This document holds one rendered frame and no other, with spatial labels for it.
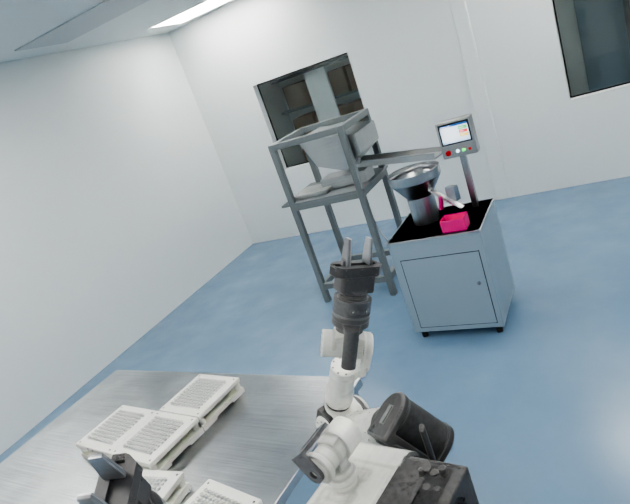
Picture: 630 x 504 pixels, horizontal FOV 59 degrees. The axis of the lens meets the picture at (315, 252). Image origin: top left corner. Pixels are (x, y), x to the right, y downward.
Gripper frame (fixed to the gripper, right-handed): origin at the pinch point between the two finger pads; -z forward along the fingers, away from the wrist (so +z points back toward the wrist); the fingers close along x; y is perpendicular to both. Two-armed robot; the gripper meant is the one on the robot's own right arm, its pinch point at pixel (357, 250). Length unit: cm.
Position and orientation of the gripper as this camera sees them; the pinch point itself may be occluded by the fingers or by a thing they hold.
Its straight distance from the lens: 125.2
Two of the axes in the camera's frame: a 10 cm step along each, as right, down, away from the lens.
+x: -9.1, 0.5, -4.2
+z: -0.8, 9.6, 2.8
